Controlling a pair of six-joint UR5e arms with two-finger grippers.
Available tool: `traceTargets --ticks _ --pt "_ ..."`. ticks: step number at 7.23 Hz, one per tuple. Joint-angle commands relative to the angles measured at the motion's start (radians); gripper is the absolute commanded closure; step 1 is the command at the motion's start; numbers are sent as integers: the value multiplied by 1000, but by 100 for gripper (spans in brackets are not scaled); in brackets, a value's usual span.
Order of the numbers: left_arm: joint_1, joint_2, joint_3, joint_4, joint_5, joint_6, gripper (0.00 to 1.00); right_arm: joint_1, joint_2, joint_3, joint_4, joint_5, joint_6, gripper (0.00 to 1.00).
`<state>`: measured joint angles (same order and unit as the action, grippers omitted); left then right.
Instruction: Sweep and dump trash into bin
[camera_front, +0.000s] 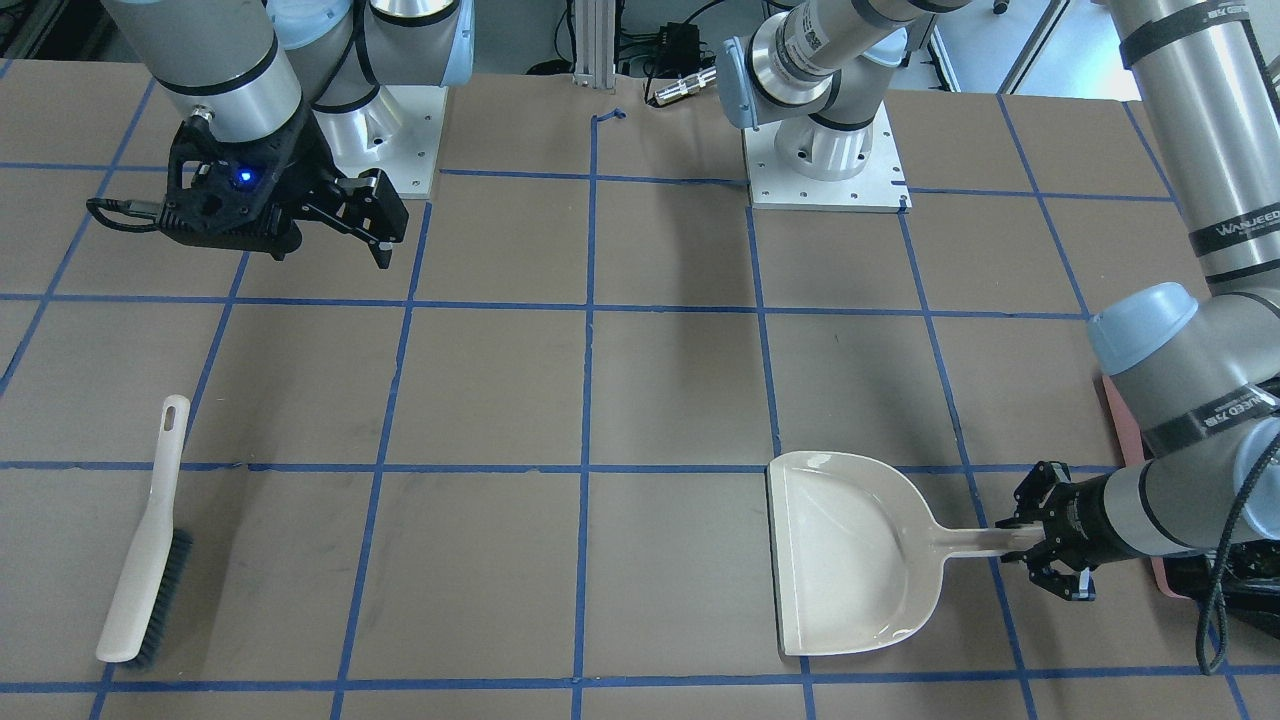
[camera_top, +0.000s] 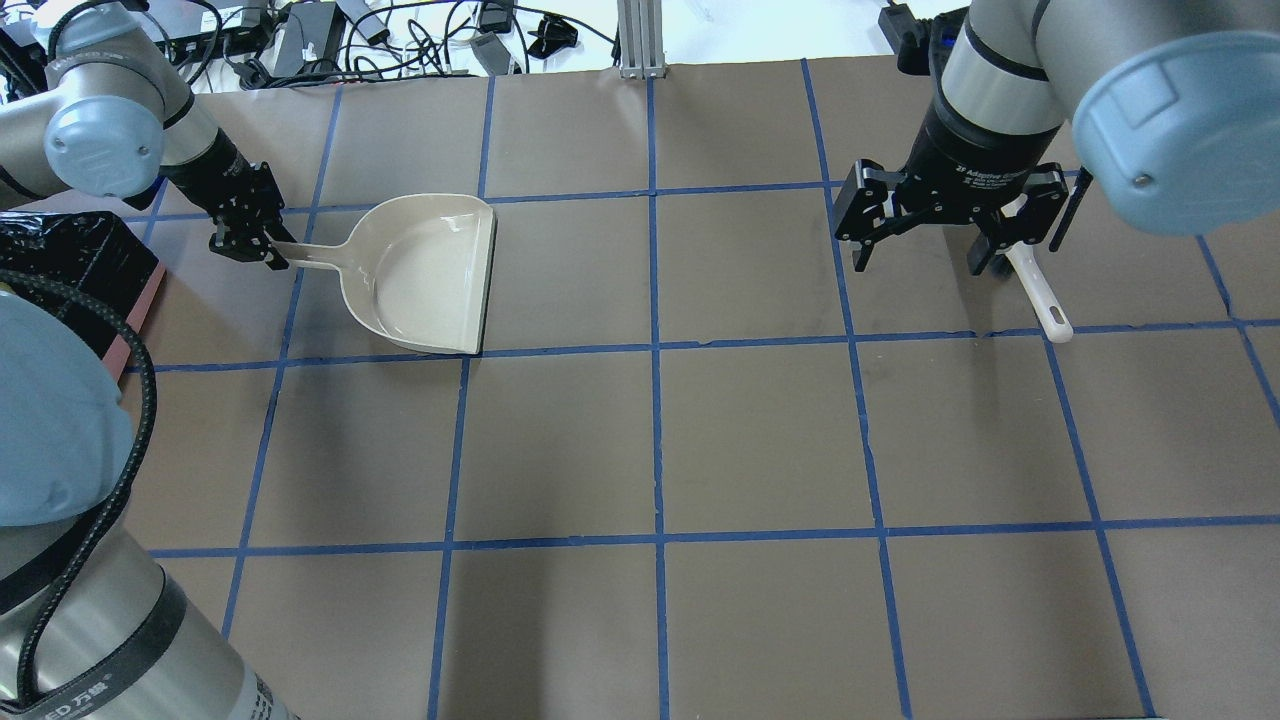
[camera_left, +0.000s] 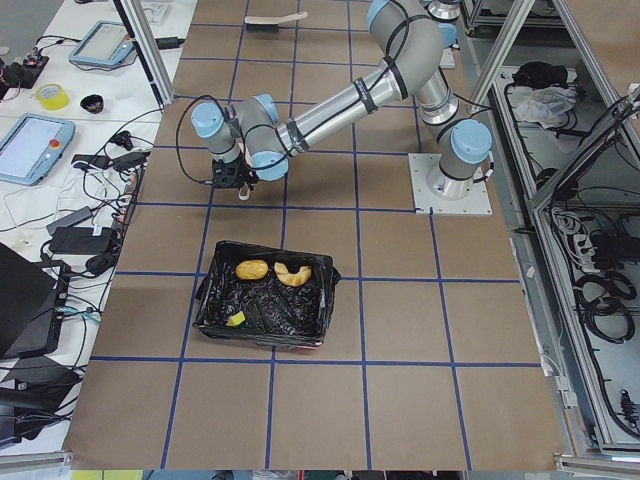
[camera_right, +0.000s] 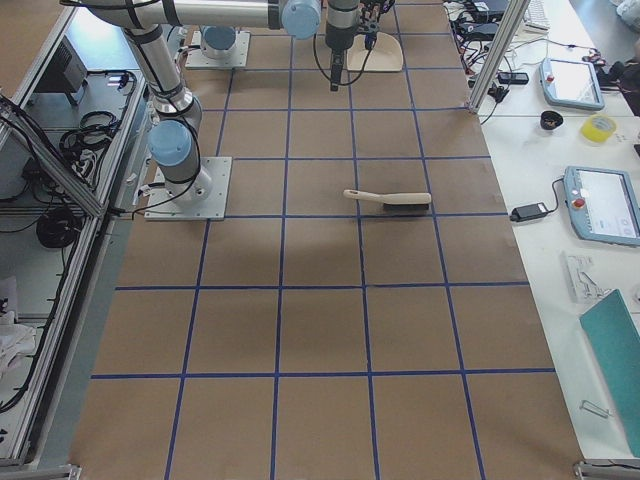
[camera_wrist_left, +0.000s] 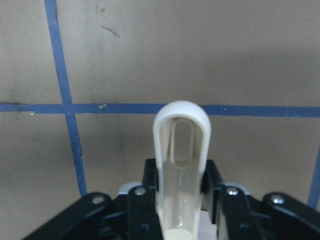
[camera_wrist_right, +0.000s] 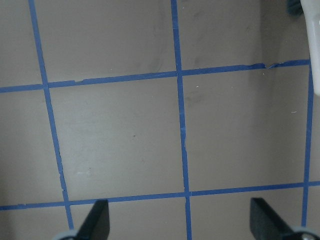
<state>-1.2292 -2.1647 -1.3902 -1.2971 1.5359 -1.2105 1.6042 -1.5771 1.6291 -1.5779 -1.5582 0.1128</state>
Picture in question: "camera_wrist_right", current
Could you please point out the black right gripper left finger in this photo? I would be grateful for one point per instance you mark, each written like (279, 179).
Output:
(96, 225)

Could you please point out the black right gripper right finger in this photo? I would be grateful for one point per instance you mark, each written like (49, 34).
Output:
(266, 224)

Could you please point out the beige hand brush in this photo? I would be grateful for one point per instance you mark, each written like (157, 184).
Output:
(311, 11)

